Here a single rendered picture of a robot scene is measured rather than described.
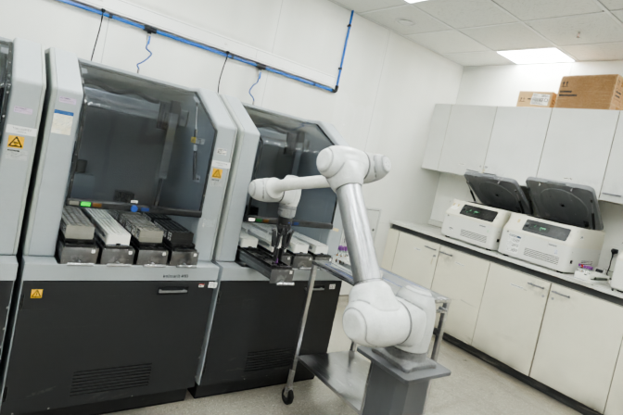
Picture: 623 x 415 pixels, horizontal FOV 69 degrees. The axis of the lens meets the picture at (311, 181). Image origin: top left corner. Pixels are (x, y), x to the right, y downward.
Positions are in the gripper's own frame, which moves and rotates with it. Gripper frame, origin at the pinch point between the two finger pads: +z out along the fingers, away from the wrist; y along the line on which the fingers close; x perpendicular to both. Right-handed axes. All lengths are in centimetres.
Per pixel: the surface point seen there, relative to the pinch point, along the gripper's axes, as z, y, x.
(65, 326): 37, 91, -11
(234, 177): -34.4, 22.5, -20.4
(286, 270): 3.8, 2.5, 13.4
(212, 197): -22.6, 32.2, -20.3
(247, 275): 15.0, 8.3, -11.2
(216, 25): -132, 1, -131
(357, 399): 56, -29, 48
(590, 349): 39, -224, 73
